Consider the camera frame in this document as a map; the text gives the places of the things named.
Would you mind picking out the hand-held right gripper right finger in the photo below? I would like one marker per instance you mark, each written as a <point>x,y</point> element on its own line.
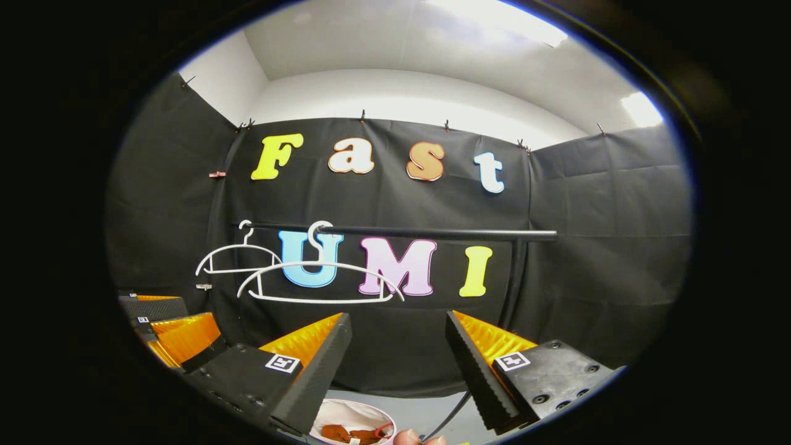
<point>473,371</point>

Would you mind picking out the white plastic hanger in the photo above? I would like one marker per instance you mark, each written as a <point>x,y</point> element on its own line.
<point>321,301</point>
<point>235,271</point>

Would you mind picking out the pale pink rounded object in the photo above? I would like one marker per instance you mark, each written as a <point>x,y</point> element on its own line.
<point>408,439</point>

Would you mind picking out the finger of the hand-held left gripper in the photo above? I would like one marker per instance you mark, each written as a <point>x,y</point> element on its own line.
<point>185,334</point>
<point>154,309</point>

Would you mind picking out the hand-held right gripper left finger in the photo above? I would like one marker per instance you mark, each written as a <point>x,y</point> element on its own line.
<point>315,377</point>

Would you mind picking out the ceiling light panel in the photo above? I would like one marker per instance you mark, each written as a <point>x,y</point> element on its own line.
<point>500,18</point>
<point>641,110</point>

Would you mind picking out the black backdrop cloth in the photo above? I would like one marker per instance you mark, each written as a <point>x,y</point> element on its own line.
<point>587,216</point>

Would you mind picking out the black clothes rack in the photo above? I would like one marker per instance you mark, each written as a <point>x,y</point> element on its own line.
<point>432,233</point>

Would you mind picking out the white pink laundry hamper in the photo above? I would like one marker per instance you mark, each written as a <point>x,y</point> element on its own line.
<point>346,411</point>

